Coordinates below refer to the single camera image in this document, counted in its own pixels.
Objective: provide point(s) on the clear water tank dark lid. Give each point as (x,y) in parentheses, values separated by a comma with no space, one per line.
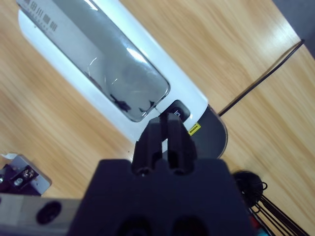
(211,137)

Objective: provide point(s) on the white mount block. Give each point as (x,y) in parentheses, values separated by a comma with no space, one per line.
(41,179)

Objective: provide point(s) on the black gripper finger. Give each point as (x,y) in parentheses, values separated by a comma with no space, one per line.
(180,147)
(147,147)

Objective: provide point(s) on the blue coffee capsule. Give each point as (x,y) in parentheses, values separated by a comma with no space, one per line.
(262,233)

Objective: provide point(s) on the black mount post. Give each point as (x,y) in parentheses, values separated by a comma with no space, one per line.
(22,177)

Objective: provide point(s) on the white tape label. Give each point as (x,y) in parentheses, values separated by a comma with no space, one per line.
(8,156)

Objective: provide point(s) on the black capsule holder with rods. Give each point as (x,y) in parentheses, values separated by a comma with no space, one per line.
(248,184)

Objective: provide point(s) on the grey translucent machine lid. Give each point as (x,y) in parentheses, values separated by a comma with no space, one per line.
(110,73)

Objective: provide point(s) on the white capsule coffee machine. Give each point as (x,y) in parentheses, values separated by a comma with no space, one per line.
(177,81)

